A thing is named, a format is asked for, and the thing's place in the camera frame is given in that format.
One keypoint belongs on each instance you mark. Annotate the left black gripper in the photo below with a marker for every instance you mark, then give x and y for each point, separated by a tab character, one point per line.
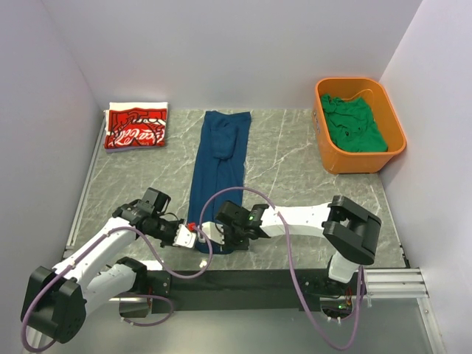
163	243

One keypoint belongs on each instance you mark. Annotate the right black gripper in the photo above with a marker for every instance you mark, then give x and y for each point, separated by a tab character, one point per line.
228	245

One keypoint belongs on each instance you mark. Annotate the dark blue t-shirt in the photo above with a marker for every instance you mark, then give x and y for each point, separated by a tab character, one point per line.
219	164

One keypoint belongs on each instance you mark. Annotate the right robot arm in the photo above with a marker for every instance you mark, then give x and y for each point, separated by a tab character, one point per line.
352	230

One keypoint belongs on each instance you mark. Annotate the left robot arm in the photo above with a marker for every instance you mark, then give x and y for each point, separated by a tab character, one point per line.
59	299

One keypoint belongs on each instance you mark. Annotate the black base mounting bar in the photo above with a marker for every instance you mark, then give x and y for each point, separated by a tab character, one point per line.
237	290

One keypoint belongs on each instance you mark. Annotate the folded red coca-cola t-shirt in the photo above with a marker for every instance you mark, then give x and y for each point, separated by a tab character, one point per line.
132	129

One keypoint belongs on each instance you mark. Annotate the orange plastic bin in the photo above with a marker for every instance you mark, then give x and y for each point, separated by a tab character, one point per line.
337	161

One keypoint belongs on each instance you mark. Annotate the green t-shirt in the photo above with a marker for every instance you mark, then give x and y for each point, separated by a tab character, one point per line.
352	126

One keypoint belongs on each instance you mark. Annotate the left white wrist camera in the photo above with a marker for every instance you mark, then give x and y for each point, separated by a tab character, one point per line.
185	238

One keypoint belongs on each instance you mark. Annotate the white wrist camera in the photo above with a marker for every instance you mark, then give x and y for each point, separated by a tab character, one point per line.
185	238
214	232

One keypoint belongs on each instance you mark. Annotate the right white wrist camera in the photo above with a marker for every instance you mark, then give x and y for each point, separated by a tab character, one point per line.
214	232

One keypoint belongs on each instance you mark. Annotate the aluminium extrusion rail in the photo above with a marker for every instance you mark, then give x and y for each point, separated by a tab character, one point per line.
403	283

